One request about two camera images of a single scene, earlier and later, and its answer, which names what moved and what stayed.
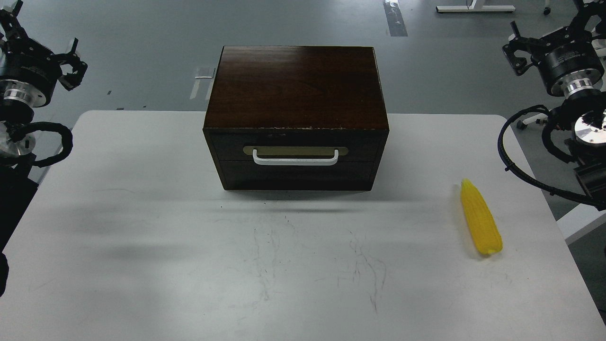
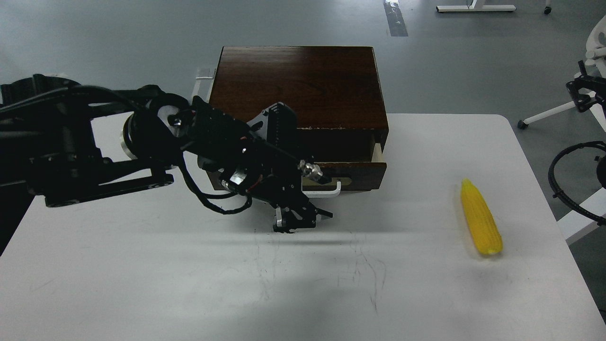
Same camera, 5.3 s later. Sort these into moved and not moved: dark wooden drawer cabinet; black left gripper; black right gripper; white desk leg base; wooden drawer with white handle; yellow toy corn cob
Moved: black left gripper; wooden drawer with white handle; black right gripper
Not moved: dark wooden drawer cabinet; yellow toy corn cob; white desk leg base
